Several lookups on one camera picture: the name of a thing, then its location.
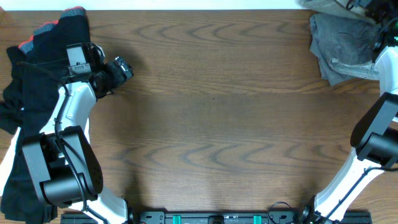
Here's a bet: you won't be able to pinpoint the khaki shorts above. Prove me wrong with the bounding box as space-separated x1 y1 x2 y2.
297 0 376 24

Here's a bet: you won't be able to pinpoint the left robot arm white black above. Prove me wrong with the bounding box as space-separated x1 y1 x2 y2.
22 57 135 223

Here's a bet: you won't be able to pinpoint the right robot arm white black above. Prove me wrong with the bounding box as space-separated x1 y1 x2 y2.
298 0 397 223

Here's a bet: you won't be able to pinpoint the folded grey shorts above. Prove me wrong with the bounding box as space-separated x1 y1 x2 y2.
310 14 379 86

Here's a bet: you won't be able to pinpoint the black garment with red-grey trim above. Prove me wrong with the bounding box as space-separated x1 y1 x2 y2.
1 6 90 223

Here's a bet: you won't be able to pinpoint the white garment under pile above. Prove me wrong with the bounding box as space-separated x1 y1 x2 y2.
0 127 21 196

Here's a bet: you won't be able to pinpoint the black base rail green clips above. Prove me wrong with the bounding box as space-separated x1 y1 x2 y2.
60 210 373 224

